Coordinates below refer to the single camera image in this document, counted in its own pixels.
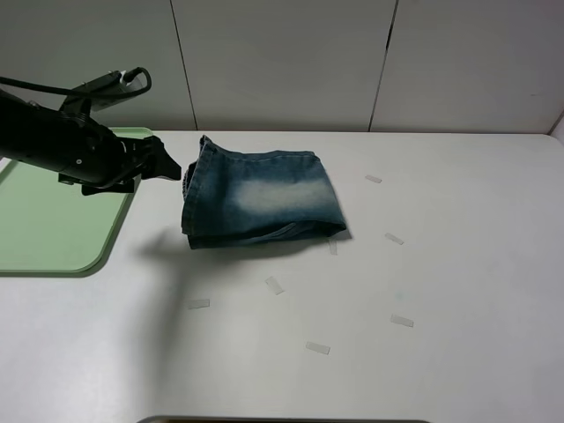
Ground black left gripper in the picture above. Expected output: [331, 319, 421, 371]
[57, 136, 182, 196]

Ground children's blue denim shorts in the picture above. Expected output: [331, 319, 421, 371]
[181, 136, 347, 249]

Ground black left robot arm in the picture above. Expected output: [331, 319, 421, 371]
[1, 91, 182, 196]

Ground clear tape piece left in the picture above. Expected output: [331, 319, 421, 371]
[188, 299, 211, 309]

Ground clear tape piece middle tilted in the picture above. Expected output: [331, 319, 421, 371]
[265, 277, 285, 295]

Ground clear tape piece upper right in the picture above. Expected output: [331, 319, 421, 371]
[365, 174, 382, 183]

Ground clear tape piece far right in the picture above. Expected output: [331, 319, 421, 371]
[384, 233, 404, 245]

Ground clear tape piece bottom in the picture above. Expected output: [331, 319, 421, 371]
[306, 341, 330, 355]

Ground clear tape piece lower right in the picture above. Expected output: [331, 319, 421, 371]
[390, 315, 414, 328]

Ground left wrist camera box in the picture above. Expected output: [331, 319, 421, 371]
[59, 70, 139, 115]

